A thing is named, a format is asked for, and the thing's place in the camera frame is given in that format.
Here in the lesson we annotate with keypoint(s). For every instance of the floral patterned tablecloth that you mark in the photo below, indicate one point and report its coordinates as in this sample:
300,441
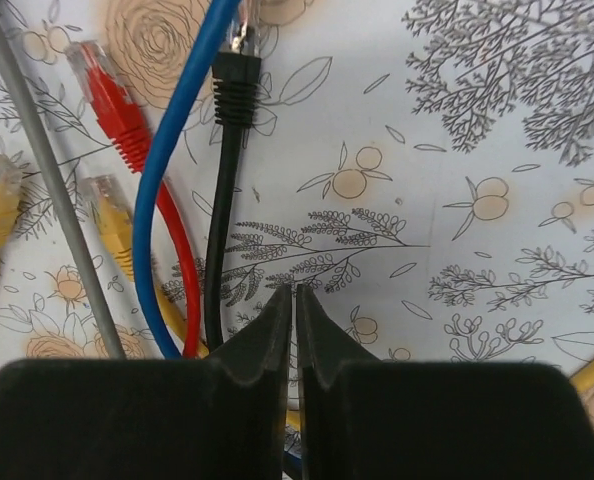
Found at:
426,166

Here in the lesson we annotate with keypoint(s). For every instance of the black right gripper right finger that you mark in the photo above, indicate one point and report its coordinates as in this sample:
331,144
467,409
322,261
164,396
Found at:
364,418

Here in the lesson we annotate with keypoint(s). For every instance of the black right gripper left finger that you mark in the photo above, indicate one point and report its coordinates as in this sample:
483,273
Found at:
222,417

